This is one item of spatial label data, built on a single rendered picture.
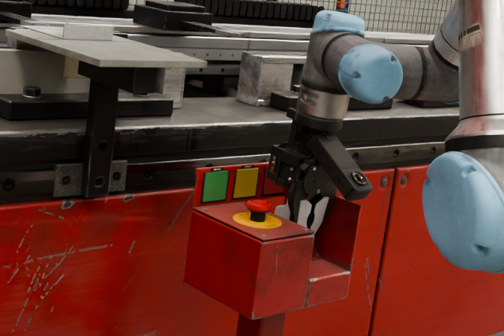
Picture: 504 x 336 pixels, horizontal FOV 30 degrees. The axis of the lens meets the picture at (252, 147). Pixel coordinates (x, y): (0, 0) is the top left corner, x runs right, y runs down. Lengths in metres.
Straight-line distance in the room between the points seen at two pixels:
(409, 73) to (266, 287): 0.36
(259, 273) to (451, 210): 0.43
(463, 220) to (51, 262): 0.71
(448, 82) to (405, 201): 0.69
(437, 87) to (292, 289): 0.35
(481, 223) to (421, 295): 1.22
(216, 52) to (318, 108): 0.68
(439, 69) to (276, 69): 0.54
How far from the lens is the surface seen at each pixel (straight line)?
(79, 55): 1.28
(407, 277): 2.06
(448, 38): 1.29
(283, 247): 1.32
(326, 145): 1.38
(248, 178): 1.45
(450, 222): 0.95
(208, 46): 1.99
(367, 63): 1.24
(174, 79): 1.63
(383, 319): 2.04
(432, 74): 1.31
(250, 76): 1.78
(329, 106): 1.37
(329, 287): 1.43
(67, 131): 1.39
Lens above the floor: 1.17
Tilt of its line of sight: 12 degrees down
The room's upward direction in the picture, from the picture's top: 7 degrees clockwise
